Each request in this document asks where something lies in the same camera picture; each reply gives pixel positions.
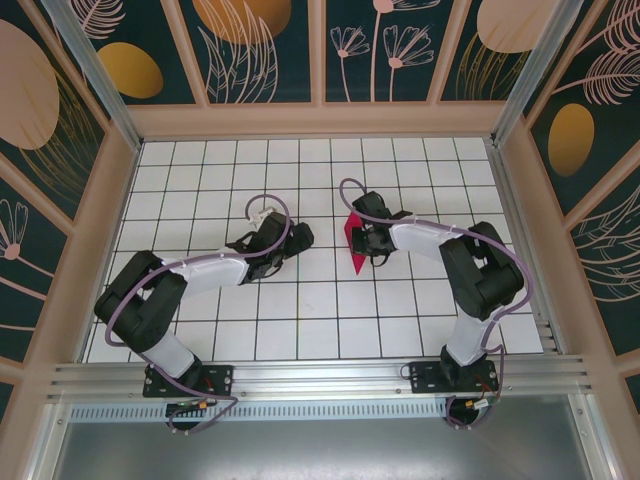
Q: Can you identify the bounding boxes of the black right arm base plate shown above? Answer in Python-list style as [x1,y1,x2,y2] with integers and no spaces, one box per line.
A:
[408,359,501,397]

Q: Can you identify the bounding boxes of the white slotted cable duct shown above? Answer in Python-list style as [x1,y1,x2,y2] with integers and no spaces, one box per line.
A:
[69,398,454,423]

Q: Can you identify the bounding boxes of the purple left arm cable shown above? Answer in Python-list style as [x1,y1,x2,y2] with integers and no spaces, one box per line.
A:
[105,193,292,437]

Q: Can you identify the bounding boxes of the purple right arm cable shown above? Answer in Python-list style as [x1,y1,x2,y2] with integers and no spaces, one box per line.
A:
[338,178,534,432]

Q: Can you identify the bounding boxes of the aluminium mounting rail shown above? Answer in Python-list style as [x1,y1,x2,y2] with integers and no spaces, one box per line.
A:
[47,353,597,402]

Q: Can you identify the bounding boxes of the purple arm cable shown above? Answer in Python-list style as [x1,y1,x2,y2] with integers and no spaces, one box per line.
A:
[338,178,534,432]
[105,193,292,437]

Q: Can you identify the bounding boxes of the grey metal sheet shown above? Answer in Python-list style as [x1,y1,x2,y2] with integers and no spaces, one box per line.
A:
[29,394,617,480]

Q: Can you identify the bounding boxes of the aluminium side rail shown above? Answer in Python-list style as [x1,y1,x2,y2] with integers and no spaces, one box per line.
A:
[483,137,564,354]

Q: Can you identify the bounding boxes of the small circuit board with connectors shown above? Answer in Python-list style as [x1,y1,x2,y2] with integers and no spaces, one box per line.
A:
[460,394,502,415]
[166,398,222,417]

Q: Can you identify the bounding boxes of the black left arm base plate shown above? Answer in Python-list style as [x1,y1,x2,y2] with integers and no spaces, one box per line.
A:
[143,363,236,399]

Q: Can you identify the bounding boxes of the aluminium corner post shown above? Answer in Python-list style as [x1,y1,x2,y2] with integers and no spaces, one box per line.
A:
[489,0,584,147]
[39,0,144,152]

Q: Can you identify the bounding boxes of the magenta cloth square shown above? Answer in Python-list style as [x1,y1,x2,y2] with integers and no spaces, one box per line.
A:
[343,211,372,277]

